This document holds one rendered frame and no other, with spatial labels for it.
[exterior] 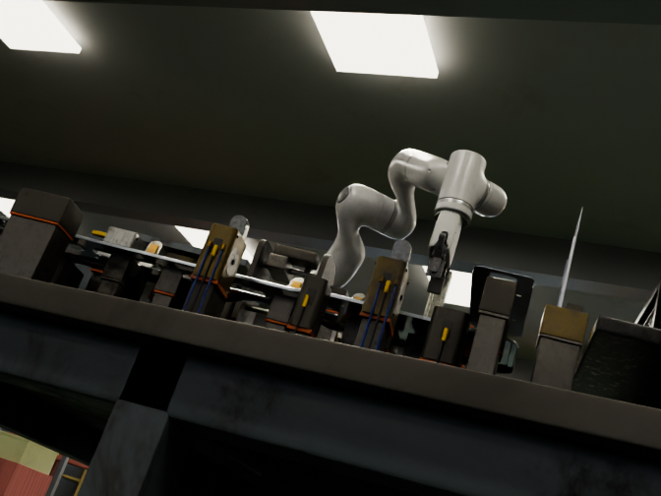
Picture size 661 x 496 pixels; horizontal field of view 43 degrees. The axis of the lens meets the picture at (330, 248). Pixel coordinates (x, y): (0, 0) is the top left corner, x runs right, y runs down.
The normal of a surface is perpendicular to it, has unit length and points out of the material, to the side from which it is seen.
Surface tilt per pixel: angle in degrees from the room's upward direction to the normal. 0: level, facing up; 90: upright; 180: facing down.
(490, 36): 180
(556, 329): 90
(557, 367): 90
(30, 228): 90
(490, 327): 90
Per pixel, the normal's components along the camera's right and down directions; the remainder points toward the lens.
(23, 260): -0.13, -0.42
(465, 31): -0.30, 0.88
